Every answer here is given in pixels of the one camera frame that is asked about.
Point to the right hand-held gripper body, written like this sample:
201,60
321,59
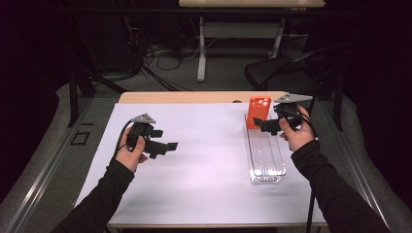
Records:
288,110

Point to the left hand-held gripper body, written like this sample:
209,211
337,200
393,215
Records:
141,131

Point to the orange phone case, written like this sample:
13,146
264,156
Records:
257,111

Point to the clear plastic packaging box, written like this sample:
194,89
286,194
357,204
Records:
265,155

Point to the person's left hand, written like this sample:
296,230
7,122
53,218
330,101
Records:
129,158

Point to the person's right hand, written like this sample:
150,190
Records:
299,137

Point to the black folding chair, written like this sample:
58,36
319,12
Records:
278,76

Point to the white table mat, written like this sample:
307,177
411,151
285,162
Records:
200,181

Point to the wooden table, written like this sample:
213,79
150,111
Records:
194,97

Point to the black metal stand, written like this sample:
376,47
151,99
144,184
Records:
74,97

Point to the white-legged wooden desk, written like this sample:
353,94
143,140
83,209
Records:
239,30

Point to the aluminium floor rail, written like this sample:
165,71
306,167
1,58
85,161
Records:
359,181
48,168

